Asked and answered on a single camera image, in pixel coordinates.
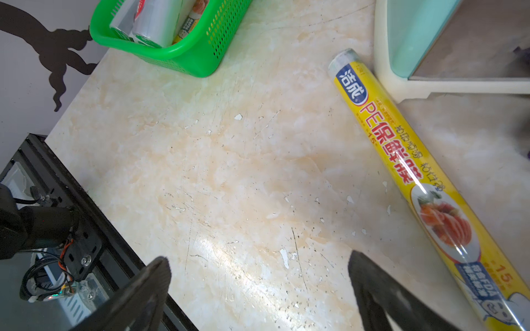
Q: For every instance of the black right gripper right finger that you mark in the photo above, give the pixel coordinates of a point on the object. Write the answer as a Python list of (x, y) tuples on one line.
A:
[(380, 297)]

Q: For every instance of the green plastic basket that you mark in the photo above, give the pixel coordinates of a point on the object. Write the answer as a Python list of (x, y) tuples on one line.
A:
[(198, 55)]

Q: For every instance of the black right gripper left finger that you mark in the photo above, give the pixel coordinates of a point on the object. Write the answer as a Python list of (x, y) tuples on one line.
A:
[(137, 306)]

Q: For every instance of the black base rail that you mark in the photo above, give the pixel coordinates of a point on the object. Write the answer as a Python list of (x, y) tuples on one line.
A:
[(61, 259)]

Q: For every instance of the clear white-label wrap roll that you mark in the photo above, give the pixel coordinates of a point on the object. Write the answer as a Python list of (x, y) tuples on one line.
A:
[(123, 19)]

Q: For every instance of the mint green toaster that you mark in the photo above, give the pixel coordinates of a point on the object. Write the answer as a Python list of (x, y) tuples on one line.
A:
[(467, 47)]

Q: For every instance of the yellow red wrap roll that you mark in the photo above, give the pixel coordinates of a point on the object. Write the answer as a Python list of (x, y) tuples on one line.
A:
[(491, 284)]

